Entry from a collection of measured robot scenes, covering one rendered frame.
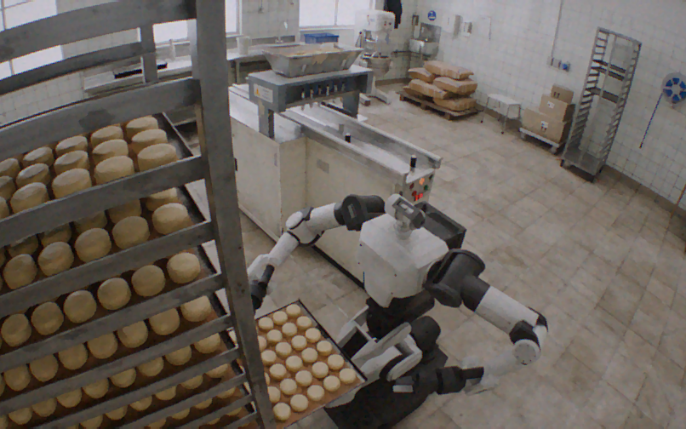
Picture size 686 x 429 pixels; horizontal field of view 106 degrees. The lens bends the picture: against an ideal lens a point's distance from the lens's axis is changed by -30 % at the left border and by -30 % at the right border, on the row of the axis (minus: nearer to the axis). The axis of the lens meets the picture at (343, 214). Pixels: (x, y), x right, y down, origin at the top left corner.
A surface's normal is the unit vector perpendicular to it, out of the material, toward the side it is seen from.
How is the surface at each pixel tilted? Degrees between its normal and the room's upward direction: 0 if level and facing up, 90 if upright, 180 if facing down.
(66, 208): 90
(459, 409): 0
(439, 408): 0
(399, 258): 46
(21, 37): 90
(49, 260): 0
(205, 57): 90
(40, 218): 90
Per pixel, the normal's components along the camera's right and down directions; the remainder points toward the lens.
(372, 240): -0.54, -0.36
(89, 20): 0.59, 0.49
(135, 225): 0.06, -0.82
